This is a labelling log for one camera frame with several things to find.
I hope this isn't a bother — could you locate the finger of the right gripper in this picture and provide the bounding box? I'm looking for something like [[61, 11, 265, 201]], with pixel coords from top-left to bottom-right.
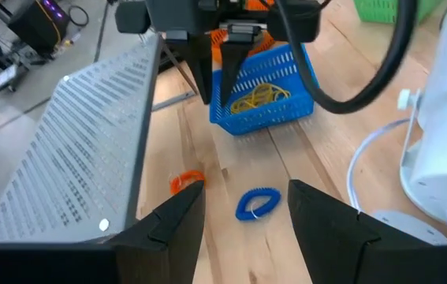
[[175, 41, 213, 106], [221, 37, 255, 107]]

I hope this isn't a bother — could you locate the green plastic basket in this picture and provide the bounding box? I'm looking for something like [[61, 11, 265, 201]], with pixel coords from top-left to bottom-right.
[[352, 0, 445, 24]]

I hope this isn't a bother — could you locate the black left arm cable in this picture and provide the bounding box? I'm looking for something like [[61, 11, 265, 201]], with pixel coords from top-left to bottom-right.
[[276, 0, 419, 115]]

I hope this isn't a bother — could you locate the red plastic basket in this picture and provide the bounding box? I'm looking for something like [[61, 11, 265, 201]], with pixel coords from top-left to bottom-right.
[[210, 0, 276, 64]]

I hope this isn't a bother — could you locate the yellow rubber band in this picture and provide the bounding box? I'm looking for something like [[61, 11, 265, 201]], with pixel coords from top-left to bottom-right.
[[234, 84, 287, 111], [229, 92, 271, 115], [246, 82, 292, 103], [233, 88, 283, 114]]

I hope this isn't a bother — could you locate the black cable coil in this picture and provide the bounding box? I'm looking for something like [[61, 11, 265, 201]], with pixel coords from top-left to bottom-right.
[[68, 4, 90, 28]]

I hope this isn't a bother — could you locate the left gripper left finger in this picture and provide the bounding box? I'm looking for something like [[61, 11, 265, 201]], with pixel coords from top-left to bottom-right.
[[0, 180, 207, 284]]

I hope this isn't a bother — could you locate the white floor paper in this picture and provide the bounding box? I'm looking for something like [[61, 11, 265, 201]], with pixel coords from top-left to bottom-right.
[[0, 65, 19, 88]]

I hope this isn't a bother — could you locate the black floor box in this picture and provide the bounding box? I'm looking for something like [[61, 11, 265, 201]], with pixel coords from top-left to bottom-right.
[[8, 0, 70, 56]]

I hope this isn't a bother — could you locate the blue coil wristband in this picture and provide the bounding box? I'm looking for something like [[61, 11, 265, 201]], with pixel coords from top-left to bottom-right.
[[235, 187, 282, 222]]

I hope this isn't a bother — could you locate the white cylindrical device with cable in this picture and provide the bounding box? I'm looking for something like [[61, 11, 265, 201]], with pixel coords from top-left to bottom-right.
[[347, 118, 412, 214]]

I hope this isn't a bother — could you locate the red coil wristband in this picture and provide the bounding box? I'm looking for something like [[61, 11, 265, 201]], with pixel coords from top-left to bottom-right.
[[169, 170, 207, 196]]

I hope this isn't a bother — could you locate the blue plastic basket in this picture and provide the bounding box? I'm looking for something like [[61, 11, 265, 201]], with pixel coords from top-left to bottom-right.
[[209, 43, 321, 136]]

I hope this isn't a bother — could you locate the grey perforated metal stand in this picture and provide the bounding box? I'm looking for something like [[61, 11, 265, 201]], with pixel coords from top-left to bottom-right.
[[0, 33, 200, 244]]

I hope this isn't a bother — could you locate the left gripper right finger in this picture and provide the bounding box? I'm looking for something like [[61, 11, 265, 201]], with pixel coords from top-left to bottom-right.
[[288, 179, 447, 284]]

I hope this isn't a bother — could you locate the yellow floor cable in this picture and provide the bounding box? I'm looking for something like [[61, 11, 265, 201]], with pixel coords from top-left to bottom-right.
[[35, 0, 63, 45]]

